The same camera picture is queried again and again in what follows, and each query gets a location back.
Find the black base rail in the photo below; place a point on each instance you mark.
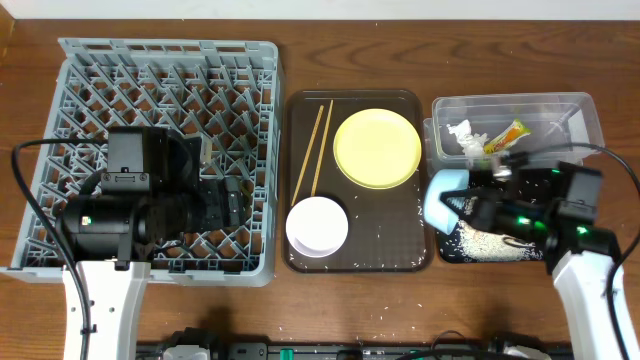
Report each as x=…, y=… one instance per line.
x=251, y=351

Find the clear plastic waste bin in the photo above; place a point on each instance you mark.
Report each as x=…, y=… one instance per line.
x=552, y=118

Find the wooden chopstick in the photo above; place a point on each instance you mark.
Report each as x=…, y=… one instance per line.
x=322, y=149
x=307, y=154

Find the pile of rice waste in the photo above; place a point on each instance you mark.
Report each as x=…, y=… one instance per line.
x=467, y=245

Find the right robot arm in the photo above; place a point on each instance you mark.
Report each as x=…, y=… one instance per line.
x=553, y=209

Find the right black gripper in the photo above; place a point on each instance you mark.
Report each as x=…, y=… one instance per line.
x=488, y=208

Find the green orange snack wrapper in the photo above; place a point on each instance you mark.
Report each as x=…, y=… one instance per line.
x=509, y=137

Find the dark brown serving tray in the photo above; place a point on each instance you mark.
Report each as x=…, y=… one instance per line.
x=387, y=232

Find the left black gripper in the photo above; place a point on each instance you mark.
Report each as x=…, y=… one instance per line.
x=230, y=212

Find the black plastic waste tray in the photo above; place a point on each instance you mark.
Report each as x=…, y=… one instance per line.
x=538, y=186

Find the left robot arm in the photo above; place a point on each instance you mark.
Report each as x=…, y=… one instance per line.
x=149, y=192

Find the grey plastic dishwasher rack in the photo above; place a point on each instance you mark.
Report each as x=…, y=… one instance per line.
x=227, y=93

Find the light blue bowl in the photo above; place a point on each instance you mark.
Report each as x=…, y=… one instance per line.
x=436, y=213

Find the yellow round plate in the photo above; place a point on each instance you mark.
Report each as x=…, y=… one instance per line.
x=377, y=148

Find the white round bowl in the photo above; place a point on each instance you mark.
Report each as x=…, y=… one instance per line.
x=317, y=227

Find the white tissue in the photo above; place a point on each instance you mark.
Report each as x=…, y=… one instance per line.
x=472, y=143

